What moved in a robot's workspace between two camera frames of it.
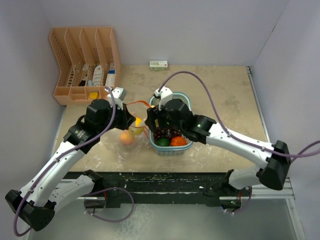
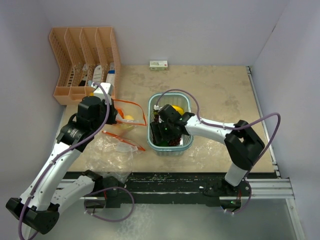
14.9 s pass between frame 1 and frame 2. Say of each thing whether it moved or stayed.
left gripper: moved
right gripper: moved
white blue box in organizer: stayed
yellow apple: moved
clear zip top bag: moved
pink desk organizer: stayed
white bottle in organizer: stayed
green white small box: stayed
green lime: stayed
